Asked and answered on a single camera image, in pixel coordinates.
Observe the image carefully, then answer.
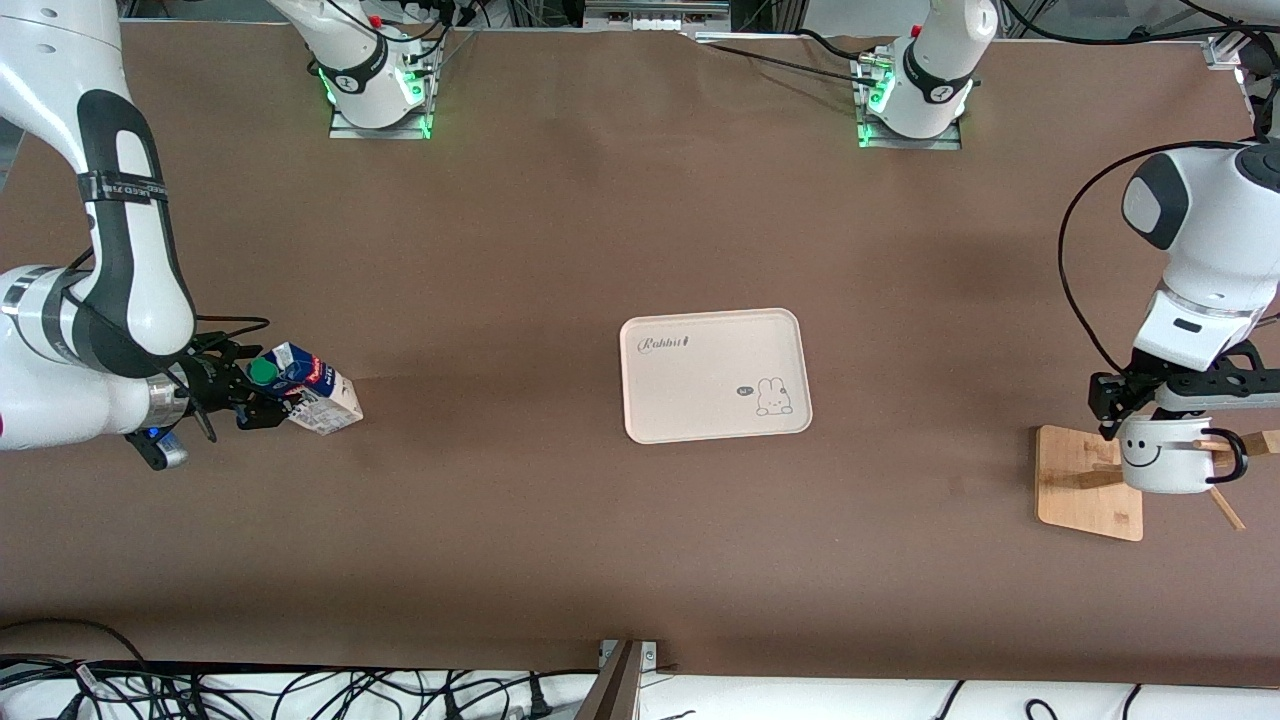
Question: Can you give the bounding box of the blue white milk carton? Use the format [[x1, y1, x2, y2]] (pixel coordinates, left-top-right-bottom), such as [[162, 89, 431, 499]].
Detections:
[[247, 341, 364, 437]]

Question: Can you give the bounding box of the white smiley mug black handle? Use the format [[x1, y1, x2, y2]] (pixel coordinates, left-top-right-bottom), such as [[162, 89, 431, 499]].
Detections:
[[1117, 412, 1249, 495]]

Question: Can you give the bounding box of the cream tray with rabbit print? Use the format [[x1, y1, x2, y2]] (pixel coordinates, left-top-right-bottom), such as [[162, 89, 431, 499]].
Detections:
[[619, 307, 814, 445]]

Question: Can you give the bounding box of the wooden mug stand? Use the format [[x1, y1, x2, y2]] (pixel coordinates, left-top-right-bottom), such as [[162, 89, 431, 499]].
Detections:
[[1035, 424, 1280, 543]]

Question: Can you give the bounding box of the grey power strip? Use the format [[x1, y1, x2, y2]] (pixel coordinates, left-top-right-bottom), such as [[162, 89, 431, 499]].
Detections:
[[585, 0, 731, 31]]

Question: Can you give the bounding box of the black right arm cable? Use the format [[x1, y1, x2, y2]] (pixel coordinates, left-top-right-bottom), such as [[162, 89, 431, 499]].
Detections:
[[60, 245, 273, 351]]

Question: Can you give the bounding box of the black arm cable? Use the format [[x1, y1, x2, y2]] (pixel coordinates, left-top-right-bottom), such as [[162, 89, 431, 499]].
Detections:
[[60, 245, 273, 351], [1000, 0, 1280, 376]]

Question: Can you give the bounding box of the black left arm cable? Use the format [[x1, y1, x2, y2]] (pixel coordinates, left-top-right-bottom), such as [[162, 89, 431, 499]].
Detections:
[[1000, 0, 1280, 376]]

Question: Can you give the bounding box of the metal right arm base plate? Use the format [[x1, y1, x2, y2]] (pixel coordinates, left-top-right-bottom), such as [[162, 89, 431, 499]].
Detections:
[[328, 40, 434, 140]]

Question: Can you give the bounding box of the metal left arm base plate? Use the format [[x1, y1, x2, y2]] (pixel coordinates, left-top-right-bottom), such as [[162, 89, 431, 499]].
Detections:
[[856, 58, 963, 151]]

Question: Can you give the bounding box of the black base cable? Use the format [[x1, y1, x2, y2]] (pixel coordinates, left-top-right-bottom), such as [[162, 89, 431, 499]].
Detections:
[[405, 0, 481, 71]]

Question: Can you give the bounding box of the short black table cable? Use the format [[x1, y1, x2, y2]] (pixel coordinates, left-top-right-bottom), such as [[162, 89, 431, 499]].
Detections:
[[795, 28, 891, 63]]

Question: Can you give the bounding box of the aluminium table edge bracket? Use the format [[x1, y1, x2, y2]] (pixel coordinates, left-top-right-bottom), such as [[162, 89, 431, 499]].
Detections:
[[598, 640, 659, 720]]

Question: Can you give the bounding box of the long black table cable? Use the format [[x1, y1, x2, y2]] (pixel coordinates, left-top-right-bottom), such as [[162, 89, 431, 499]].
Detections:
[[695, 40, 886, 89]]

